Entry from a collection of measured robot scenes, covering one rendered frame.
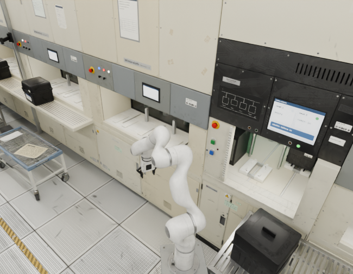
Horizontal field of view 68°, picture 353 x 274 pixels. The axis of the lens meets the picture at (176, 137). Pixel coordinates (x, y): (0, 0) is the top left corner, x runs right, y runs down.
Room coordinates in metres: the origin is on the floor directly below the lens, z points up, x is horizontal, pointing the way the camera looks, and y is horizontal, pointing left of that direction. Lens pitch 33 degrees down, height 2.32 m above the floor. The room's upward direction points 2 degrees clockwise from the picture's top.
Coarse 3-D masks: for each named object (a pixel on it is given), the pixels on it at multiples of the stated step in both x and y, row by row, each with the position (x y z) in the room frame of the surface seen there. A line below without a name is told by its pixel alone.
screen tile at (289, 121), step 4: (276, 104) 1.43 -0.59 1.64; (276, 108) 1.43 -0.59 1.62; (280, 108) 1.42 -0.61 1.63; (284, 108) 1.40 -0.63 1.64; (288, 108) 1.39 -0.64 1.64; (292, 108) 1.38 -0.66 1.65; (284, 112) 1.40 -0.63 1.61; (288, 112) 1.39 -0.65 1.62; (272, 116) 1.44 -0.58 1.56; (276, 116) 1.42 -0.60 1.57; (280, 116) 1.41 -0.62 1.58; (288, 116) 1.38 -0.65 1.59; (292, 116) 1.37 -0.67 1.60; (276, 120) 1.42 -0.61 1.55; (280, 120) 1.41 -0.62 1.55; (284, 120) 1.39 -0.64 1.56; (288, 120) 1.38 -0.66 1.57; (292, 120) 1.37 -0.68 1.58; (288, 124) 1.37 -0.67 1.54
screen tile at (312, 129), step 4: (300, 112) 1.35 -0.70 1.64; (304, 112) 1.34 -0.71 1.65; (300, 116) 1.34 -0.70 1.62; (304, 116) 1.33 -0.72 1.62; (308, 116) 1.32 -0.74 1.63; (312, 116) 1.31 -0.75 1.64; (296, 120) 1.35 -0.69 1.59; (308, 120) 1.32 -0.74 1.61; (312, 120) 1.31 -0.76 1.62; (316, 120) 1.29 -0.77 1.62; (296, 124) 1.35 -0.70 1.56; (300, 124) 1.34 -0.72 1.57; (304, 124) 1.32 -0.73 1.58; (312, 124) 1.30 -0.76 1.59; (316, 124) 1.29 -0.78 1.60; (300, 128) 1.33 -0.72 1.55; (304, 128) 1.32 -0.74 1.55; (308, 128) 1.31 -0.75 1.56; (312, 128) 1.30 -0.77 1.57; (316, 128) 1.29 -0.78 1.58; (312, 132) 1.29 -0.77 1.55
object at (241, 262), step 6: (234, 246) 1.00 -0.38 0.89; (234, 252) 0.99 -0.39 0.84; (240, 252) 0.97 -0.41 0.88; (234, 258) 0.99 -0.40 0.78; (240, 258) 0.96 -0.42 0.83; (246, 258) 0.93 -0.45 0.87; (240, 264) 0.95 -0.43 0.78; (246, 264) 0.93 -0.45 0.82; (252, 264) 0.90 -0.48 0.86; (258, 264) 0.88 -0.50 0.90; (246, 270) 0.92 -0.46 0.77; (252, 270) 0.90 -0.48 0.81; (258, 270) 0.87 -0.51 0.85; (264, 270) 0.85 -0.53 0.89
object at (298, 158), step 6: (294, 150) 1.79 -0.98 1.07; (288, 156) 1.80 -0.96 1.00; (294, 156) 1.78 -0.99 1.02; (300, 156) 1.75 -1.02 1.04; (306, 156) 1.73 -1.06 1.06; (312, 156) 1.70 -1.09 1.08; (294, 162) 1.77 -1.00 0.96; (300, 162) 1.74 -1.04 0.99; (306, 162) 1.72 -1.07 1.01; (312, 162) 1.69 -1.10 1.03; (306, 168) 1.71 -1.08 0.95; (312, 168) 1.69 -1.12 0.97
